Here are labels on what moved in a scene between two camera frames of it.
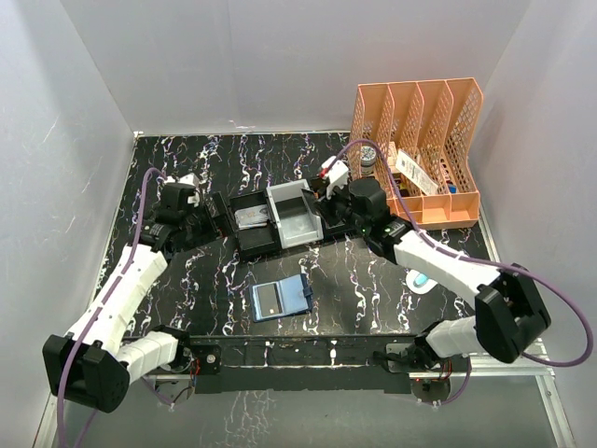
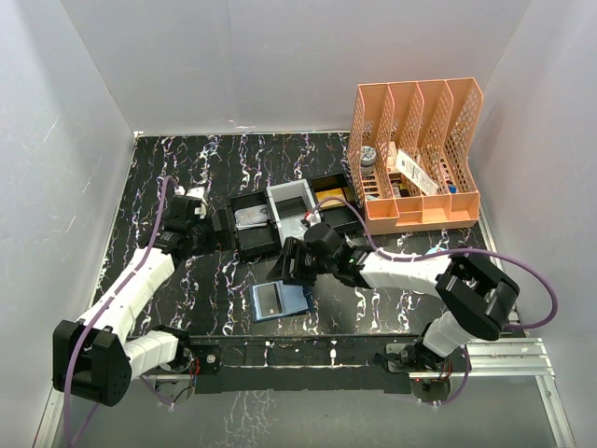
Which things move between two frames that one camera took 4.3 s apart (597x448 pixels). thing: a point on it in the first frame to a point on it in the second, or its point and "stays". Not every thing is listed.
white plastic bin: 296,221 stays
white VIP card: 252,217 stays
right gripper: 328,194 to 284,271
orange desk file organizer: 425,133 stays
